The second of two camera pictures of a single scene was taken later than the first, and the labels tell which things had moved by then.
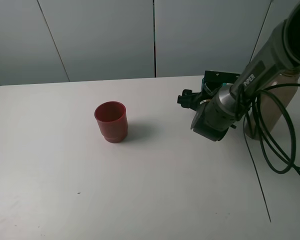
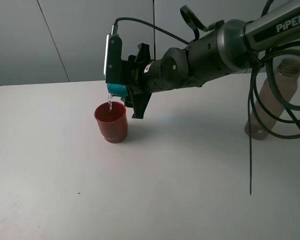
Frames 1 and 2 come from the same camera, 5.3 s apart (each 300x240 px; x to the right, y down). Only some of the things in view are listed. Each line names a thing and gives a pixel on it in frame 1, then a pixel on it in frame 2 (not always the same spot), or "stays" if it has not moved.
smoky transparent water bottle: (270, 105) stays
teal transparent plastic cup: (211, 84) to (118, 90)
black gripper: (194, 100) to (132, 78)
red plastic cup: (112, 119) stays
